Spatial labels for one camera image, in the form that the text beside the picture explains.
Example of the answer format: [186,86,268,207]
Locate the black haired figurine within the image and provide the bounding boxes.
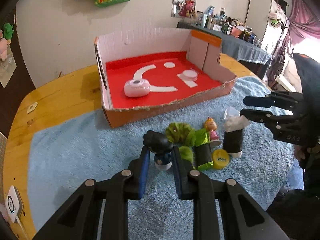
[143,130,173,171]

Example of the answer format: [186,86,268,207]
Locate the black roll white cloth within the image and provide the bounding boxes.
[223,106,249,158]

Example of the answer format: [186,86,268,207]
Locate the green fuzzy scrunchie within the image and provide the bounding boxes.
[165,122,196,147]
[178,146,195,166]

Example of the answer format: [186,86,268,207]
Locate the pink white round device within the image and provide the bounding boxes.
[124,79,150,98]

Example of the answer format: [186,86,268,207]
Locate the black green foil packet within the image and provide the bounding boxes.
[194,128,213,171]

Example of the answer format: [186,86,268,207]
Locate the yellow bottle cap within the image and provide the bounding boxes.
[212,148,230,170]

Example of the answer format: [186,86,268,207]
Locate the pink curtain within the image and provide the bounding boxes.
[267,0,319,87]

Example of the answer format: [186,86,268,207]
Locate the blue cloth side table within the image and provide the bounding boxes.
[177,21,272,79]

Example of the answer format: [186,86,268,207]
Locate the white refrigerator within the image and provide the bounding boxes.
[245,0,282,54]

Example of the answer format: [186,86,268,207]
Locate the princess figurine pink dress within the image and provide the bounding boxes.
[203,117,221,148]

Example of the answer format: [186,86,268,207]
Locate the blue fluffy towel mat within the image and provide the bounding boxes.
[27,76,304,239]

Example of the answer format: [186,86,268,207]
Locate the orange cardboard box tray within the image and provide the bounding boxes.
[94,28,236,128]

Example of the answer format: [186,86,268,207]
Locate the white smart device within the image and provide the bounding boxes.
[5,185,23,223]

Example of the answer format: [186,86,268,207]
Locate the red plush toy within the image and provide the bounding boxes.
[178,0,195,18]

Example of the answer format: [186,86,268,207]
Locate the dark wooden door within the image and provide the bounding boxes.
[1,9,35,138]

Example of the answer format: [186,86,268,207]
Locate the plush toys on door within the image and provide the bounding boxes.
[0,23,14,61]

